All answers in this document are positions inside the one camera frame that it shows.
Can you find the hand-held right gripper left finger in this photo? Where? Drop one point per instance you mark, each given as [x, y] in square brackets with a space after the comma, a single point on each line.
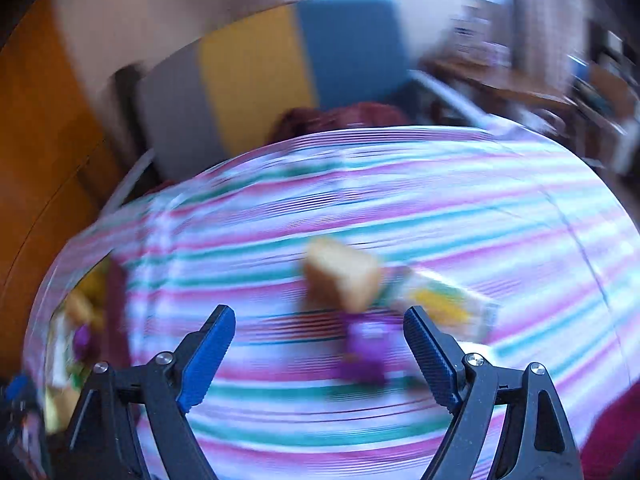
[210, 355]

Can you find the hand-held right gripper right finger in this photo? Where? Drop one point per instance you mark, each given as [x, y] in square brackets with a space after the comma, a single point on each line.
[430, 355]

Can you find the purple snack packet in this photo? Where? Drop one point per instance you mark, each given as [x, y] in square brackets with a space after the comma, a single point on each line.
[367, 350]

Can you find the large yellow sponge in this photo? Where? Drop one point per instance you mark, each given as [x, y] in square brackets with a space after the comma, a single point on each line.
[340, 277]

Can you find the green white snack packet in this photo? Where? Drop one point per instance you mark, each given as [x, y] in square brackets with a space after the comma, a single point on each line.
[445, 305]

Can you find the small purple packet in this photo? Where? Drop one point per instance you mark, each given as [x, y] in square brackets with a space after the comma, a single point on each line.
[83, 342]

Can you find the dark red fleece cloth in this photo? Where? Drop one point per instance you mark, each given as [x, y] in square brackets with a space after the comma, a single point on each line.
[615, 445]

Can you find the dark red garment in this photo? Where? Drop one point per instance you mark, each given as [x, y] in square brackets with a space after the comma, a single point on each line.
[345, 120]

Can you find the blue yellow grey armchair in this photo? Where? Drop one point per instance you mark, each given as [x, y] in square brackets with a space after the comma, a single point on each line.
[250, 85]

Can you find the wooden desk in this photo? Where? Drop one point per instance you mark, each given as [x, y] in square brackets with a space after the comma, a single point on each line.
[500, 80]

